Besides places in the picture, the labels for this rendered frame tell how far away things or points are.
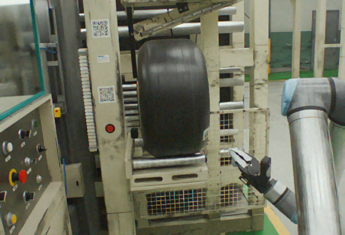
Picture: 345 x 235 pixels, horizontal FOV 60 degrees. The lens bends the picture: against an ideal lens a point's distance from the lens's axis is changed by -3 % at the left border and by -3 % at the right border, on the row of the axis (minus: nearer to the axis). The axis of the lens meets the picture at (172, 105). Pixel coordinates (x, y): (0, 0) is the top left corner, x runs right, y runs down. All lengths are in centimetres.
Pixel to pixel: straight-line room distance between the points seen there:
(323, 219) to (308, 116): 28
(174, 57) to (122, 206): 78
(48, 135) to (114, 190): 45
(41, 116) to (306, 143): 96
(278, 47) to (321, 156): 1063
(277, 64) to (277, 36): 96
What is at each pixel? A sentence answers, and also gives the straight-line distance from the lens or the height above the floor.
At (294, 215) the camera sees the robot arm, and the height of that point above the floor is 79.
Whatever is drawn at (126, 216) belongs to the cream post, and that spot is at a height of 60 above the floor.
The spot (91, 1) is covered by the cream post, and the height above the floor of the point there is 162.
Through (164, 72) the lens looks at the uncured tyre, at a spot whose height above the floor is 132.
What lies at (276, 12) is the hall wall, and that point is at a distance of 1151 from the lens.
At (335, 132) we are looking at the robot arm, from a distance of 111.
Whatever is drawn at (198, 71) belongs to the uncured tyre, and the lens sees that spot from 125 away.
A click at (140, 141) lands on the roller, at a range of 167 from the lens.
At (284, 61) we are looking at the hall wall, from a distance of 1159.
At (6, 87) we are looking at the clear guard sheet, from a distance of 99.
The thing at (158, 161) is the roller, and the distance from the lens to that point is 141.
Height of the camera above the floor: 147
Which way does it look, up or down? 13 degrees down
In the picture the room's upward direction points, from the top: 3 degrees counter-clockwise
